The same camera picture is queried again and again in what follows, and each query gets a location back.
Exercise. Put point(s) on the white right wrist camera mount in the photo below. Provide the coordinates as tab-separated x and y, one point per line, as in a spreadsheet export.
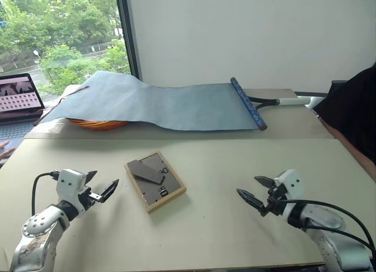
292	181

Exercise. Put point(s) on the bystander bare hand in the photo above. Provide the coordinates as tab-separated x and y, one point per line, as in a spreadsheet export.
6	153

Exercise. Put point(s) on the black window frame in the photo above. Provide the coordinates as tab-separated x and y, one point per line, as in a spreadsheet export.
127	34

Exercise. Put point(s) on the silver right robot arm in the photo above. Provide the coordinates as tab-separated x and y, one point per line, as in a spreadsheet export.
337	242

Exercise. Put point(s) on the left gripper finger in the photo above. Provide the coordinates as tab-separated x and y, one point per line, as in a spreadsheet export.
90	177
110	190

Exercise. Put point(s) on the laptop computer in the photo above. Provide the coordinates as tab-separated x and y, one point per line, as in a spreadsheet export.
17	92

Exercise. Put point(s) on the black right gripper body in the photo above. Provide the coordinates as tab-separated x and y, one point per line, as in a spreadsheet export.
276	200

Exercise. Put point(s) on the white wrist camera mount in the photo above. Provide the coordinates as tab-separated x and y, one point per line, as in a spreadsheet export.
69	182
292	181

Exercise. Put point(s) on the person bare forearm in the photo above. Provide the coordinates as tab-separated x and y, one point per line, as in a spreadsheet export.
352	153

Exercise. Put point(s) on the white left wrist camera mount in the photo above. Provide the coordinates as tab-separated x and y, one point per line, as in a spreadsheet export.
69	182

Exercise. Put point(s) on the person in black shirt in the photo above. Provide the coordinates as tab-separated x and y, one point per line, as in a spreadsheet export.
355	107

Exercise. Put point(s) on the blue paper scroll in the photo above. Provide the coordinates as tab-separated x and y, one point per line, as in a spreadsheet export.
164	106

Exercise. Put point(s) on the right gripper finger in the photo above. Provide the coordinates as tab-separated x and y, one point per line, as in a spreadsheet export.
266	182
251	198

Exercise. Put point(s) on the blue patterned scroll rod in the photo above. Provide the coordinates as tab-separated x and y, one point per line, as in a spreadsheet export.
249	103

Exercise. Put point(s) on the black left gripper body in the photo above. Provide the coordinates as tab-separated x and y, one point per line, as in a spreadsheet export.
86	200

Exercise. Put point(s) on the wooden picture frame face-down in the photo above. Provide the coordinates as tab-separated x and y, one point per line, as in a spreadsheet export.
155	181

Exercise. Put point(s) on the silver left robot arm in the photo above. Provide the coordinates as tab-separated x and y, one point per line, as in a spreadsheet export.
35	233

